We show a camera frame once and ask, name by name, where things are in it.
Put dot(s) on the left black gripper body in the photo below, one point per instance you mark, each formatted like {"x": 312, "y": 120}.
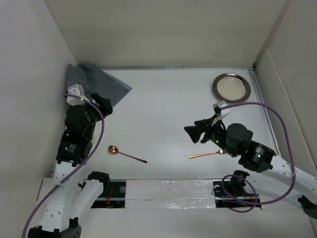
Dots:
{"x": 104, "y": 109}

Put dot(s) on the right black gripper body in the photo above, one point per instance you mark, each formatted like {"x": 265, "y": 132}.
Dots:
{"x": 216, "y": 134}

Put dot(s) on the grey striped cloth placemat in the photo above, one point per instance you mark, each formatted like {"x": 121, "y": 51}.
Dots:
{"x": 94, "y": 80}

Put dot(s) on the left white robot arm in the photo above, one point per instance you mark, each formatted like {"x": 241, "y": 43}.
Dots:
{"x": 60, "y": 212}

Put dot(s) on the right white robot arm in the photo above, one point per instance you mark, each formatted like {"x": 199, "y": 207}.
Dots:
{"x": 237, "y": 141}

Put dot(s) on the copper fork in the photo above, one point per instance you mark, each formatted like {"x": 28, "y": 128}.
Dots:
{"x": 220, "y": 152}

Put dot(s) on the copper spoon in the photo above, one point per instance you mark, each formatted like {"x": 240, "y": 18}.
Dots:
{"x": 114, "y": 150}

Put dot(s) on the round metal plate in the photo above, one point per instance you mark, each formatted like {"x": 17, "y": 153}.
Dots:
{"x": 231, "y": 88}

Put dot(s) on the white foil-covered front block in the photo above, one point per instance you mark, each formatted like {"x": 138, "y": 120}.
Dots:
{"x": 169, "y": 194}

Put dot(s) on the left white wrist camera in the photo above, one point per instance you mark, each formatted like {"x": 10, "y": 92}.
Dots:
{"x": 76, "y": 90}

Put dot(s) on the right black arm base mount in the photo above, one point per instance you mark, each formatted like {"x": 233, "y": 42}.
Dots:
{"x": 236, "y": 187}

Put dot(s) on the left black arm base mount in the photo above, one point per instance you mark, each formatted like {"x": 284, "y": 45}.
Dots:
{"x": 113, "y": 195}

